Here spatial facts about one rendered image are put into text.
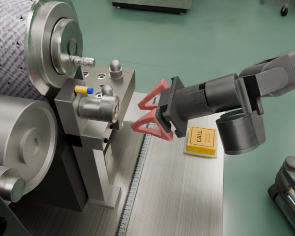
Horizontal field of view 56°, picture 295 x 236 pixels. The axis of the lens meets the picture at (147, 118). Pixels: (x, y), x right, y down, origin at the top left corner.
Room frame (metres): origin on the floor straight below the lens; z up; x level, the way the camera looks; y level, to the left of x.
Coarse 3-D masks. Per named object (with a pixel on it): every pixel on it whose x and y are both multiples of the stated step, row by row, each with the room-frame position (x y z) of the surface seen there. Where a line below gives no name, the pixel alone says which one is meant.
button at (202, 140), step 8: (192, 128) 0.47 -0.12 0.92; (200, 128) 0.47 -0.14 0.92; (208, 128) 0.47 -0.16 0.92; (192, 136) 0.45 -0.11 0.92; (200, 136) 0.45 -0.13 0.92; (208, 136) 0.45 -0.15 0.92; (192, 144) 0.42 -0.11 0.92; (200, 144) 0.42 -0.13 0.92; (208, 144) 0.42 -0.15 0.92; (200, 152) 0.41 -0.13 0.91; (208, 152) 0.41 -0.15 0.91
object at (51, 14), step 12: (48, 12) 0.32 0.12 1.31; (60, 12) 0.35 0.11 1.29; (72, 12) 0.38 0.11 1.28; (48, 24) 0.31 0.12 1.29; (36, 36) 0.30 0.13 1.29; (48, 36) 0.31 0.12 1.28; (36, 48) 0.29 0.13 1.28; (48, 48) 0.30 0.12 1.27; (48, 60) 0.29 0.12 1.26; (48, 72) 0.28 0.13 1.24; (48, 84) 0.29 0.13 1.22; (60, 84) 0.30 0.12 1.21
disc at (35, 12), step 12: (36, 0) 0.32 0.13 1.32; (48, 0) 0.34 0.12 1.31; (60, 0) 0.37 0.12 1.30; (36, 12) 0.31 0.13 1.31; (36, 24) 0.30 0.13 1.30; (24, 36) 0.28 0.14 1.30; (24, 48) 0.27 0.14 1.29; (36, 60) 0.28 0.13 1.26; (36, 72) 0.27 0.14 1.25; (36, 84) 0.27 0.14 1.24; (48, 96) 0.28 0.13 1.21
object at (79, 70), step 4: (80, 68) 0.40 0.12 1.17; (76, 72) 0.40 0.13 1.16; (80, 72) 0.40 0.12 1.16; (76, 76) 0.40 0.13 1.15; (80, 76) 0.40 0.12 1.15; (84, 80) 0.40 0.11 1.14; (48, 100) 0.41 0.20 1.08; (52, 100) 0.41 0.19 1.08; (52, 104) 0.41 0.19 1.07; (52, 108) 0.41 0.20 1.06; (56, 108) 0.41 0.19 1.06; (56, 112) 0.41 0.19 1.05; (56, 116) 0.41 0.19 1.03; (60, 120) 0.41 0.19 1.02
